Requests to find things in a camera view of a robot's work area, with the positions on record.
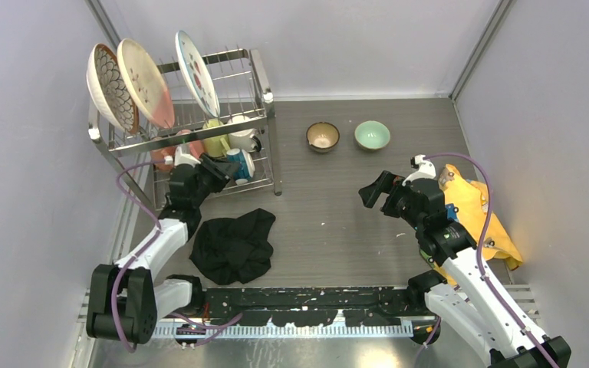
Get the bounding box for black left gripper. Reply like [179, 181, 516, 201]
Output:
[191, 153, 240, 207]

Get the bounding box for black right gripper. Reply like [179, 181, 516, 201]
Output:
[359, 169, 424, 230]

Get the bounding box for light green mug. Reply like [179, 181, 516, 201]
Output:
[203, 118, 231, 158]

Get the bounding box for dark blue bowl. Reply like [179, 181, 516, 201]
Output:
[226, 149, 255, 186]

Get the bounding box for white ribbed mug black handle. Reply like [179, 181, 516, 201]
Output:
[228, 128, 262, 153]

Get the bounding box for mint green bowl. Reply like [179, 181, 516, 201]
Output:
[354, 120, 391, 151]

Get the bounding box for watermelon pattern plate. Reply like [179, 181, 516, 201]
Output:
[175, 30, 220, 118]

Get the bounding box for pink and cream plate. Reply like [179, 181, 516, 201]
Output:
[117, 38, 175, 129]

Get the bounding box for flower pattern brown-rim plate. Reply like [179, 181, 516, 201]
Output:
[86, 43, 139, 134]

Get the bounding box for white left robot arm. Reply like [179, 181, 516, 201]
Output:
[85, 153, 241, 352]

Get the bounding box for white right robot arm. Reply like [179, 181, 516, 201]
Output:
[358, 171, 571, 367]

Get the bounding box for metal dish rack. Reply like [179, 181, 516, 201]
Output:
[88, 48, 282, 196]

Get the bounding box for black cloth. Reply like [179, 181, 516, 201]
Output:
[189, 209, 276, 286]

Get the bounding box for yellow cartoon cloth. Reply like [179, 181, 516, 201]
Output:
[438, 164, 524, 270]

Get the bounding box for brown bowl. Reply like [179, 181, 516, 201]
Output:
[306, 122, 341, 153]

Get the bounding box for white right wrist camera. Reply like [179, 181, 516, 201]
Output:
[402, 154, 436, 186]

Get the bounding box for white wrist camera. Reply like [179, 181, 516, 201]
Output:
[402, 154, 436, 186]
[163, 146, 201, 171]

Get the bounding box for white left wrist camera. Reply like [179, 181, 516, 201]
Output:
[163, 146, 201, 171]

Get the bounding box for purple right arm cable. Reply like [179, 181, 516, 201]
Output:
[416, 152, 562, 368]

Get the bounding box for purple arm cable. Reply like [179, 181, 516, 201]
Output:
[110, 159, 245, 354]
[416, 152, 562, 368]

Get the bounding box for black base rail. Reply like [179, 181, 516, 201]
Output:
[176, 286, 436, 327]

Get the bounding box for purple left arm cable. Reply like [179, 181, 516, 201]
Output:
[110, 159, 245, 354]

